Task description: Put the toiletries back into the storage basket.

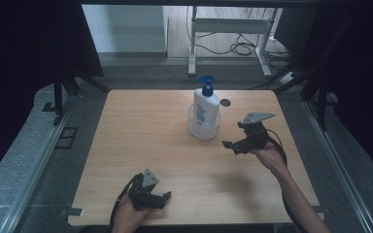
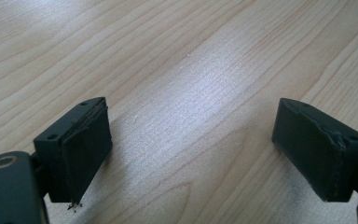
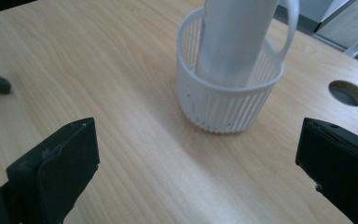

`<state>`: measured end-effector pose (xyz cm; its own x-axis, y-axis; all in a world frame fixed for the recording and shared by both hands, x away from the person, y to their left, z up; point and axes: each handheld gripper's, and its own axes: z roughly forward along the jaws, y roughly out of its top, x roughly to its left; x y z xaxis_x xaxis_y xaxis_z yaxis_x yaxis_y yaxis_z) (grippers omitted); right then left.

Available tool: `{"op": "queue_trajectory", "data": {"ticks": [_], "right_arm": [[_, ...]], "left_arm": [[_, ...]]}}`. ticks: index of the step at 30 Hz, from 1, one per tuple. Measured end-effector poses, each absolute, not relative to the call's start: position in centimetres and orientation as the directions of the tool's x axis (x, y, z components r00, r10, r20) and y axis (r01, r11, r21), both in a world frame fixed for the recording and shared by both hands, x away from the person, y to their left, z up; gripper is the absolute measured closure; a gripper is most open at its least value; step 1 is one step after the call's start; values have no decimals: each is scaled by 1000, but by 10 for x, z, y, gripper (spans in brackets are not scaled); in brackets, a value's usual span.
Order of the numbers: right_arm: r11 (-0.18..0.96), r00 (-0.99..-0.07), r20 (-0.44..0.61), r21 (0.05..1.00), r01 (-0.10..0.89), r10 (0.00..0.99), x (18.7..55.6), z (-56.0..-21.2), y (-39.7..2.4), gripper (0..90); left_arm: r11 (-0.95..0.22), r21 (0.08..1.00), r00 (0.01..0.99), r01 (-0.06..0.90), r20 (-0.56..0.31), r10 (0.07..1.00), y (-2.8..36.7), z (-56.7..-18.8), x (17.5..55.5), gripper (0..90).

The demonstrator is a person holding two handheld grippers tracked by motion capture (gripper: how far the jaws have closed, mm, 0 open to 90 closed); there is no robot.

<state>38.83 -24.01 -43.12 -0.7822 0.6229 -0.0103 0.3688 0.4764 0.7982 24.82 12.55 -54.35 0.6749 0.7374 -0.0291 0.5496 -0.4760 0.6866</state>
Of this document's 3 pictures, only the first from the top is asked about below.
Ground white pump bottle blue cap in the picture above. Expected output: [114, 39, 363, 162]
[192, 75, 221, 129]

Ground black metal stand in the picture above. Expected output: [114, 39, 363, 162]
[41, 62, 111, 126]
[247, 9, 360, 132]

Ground dark curtain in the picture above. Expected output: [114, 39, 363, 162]
[299, 0, 373, 185]
[0, 0, 105, 188]

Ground hand-held gripper cable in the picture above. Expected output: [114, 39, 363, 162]
[108, 174, 144, 233]
[265, 128, 307, 233]

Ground left hand-held gripper cable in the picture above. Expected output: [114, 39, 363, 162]
[108, 174, 144, 233]

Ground white mesh plastic basket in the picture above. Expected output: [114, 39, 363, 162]
[187, 102, 222, 141]

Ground right hand-held gripper cable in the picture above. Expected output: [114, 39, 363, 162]
[265, 128, 307, 233]

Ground aluminium rail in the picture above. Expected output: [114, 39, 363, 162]
[302, 100, 373, 233]
[0, 95, 79, 233]

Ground person's right hand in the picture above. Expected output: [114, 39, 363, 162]
[250, 141, 288, 178]

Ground person's left hand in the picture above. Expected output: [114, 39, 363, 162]
[111, 194, 153, 233]

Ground white metal desk frame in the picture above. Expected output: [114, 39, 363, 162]
[187, 5, 279, 79]

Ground black floor cables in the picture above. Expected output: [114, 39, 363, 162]
[186, 5, 294, 71]

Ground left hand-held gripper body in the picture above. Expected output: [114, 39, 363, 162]
[127, 168, 168, 212]

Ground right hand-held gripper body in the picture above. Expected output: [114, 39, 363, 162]
[234, 112, 277, 154]

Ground black floor frame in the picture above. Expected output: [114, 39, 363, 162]
[54, 126, 79, 150]

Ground white power strip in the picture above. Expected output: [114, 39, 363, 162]
[279, 71, 297, 85]

